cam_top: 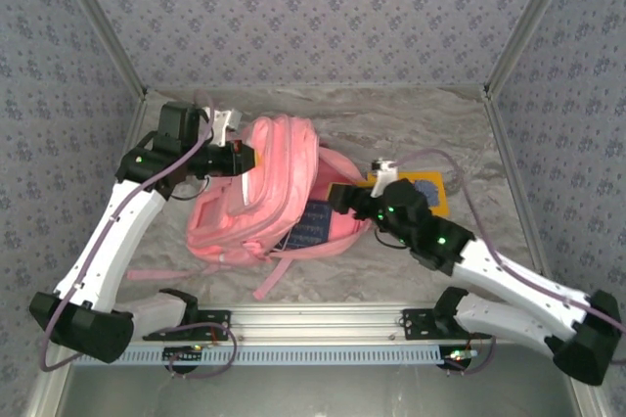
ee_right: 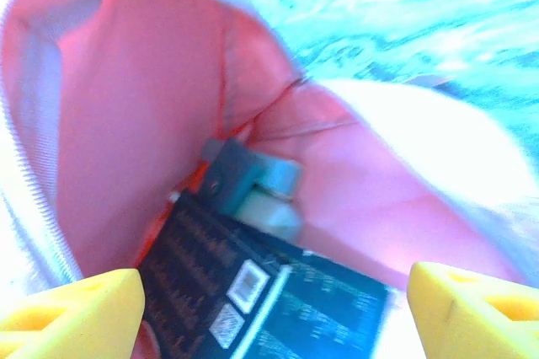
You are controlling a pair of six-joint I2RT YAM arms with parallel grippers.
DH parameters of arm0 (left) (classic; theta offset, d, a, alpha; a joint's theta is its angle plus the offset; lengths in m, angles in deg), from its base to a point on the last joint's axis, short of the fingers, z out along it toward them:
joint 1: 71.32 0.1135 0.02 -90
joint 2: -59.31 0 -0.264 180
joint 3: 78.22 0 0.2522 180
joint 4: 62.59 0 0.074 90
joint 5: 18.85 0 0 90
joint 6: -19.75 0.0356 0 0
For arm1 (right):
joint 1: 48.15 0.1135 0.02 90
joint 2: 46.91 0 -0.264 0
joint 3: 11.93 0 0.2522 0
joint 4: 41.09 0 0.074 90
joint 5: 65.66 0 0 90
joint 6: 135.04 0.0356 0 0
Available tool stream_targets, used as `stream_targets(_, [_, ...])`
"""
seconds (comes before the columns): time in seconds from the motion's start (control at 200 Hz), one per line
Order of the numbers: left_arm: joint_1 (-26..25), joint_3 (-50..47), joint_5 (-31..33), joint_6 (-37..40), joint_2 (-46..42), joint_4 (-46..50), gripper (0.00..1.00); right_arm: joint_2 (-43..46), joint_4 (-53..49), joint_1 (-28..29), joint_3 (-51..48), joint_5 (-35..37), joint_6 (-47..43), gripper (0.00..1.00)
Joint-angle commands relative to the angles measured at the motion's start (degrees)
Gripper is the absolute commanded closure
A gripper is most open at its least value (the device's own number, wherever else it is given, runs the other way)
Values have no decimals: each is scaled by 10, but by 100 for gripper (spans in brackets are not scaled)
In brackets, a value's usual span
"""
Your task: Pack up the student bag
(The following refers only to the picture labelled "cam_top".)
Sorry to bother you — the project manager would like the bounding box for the pink backpack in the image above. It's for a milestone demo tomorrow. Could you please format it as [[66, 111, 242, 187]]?
[[125, 115, 374, 301]]

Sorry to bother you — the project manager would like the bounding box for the yellow cartoon book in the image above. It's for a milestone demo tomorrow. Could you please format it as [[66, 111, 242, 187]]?
[[359, 169, 450, 218]]

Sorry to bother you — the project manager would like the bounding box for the navy blue book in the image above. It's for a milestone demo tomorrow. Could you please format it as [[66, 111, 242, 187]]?
[[278, 199, 338, 252]]

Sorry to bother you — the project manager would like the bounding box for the black controller board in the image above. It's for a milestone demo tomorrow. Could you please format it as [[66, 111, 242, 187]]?
[[442, 347, 479, 370], [162, 346, 204, 365]]

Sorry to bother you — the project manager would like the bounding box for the grey metal lower shelf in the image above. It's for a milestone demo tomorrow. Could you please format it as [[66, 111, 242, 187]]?
[[26, 342, 610, 417]]

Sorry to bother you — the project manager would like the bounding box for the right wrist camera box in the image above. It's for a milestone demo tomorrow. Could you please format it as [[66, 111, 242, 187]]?
[[369, 157, 402, 198]]

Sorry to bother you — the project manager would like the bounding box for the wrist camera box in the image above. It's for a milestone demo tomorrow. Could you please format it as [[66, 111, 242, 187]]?
[[209, 107, 244, 147], [369, 157, 402, 198]]

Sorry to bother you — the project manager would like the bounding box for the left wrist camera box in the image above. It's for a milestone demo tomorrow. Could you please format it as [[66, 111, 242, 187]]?
[[209, 107, 244, 147]]

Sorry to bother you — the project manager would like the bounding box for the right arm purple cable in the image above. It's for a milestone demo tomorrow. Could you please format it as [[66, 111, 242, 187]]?
[[390, 148, 626, 378]]

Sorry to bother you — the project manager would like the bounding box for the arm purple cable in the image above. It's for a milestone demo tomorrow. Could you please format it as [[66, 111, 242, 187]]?
[[38, 88, 238, 380], [390, 148, 626, 378]]

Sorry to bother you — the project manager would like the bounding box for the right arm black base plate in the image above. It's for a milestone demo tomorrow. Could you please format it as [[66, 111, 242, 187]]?
[[401, 308, 493, 342]]

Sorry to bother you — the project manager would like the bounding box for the aluminium front rail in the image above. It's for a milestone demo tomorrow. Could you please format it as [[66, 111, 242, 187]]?
[[131, 302, 559, 344]]

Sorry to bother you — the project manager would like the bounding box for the aluminium corner post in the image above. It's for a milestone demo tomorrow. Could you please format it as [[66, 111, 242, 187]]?
[[48, 0, 150, 98], [482, 0, 583, 95]]

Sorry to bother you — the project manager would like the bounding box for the grey-blue slotted cable duct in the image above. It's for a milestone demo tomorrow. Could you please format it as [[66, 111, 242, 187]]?
[[124, 344, 447, 367]]

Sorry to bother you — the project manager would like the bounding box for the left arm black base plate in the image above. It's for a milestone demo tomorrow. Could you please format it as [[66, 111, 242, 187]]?
[[142, 309, 232, 342]]

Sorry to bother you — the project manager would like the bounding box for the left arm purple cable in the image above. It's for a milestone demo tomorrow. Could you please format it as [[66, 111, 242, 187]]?
[[38, 88, 238, 380]]

